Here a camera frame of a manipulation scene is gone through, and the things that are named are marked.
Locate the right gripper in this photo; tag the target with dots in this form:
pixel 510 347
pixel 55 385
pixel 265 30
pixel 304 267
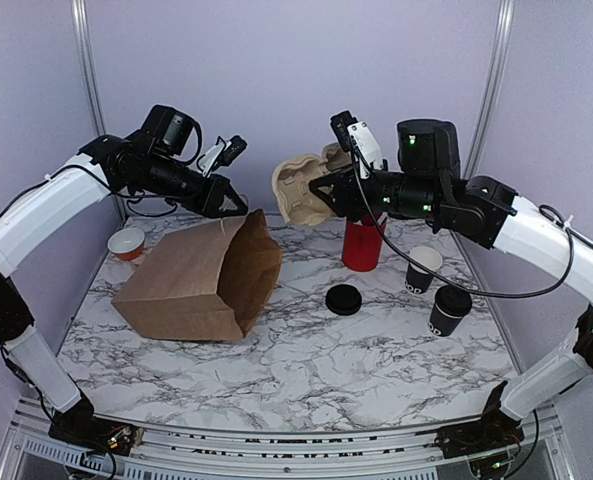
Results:
pixel 349 202

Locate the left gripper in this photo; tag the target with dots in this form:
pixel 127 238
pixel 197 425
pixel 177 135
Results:
pixel 218 184

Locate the cardboard cup carrier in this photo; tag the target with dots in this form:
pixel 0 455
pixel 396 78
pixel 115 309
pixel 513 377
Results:
pixel 290 185

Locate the brown paper bag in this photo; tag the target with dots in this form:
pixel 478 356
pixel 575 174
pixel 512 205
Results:
pixel 209 282

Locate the black paper coffee cup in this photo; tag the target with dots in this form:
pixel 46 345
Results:
pixel 443 321

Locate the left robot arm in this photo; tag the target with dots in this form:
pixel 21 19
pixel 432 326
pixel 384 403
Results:
pixel 162 159

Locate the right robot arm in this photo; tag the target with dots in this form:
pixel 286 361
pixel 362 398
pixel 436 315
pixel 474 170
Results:
pixel 428 186

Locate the red cylindrical holder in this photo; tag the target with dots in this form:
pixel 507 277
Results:
pixel 362 244

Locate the orange white bowl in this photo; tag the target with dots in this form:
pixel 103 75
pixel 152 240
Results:
pixel 127 244

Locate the stacked black paper cup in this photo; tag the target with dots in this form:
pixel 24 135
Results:
pixel 418 280

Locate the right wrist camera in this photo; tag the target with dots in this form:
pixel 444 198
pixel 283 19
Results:
pixel 356 138

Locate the right aluminium frame post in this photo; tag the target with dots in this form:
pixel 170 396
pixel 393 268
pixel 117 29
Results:
pixel 493 84

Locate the aluminium frame post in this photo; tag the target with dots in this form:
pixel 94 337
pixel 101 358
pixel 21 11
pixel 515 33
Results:
pixel 493 84
pixel 83 41

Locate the left aluminium frame post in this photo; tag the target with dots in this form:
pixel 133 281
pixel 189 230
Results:
pixel 83 41

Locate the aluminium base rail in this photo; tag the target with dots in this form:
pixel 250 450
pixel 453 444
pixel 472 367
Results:
pixel 168 452

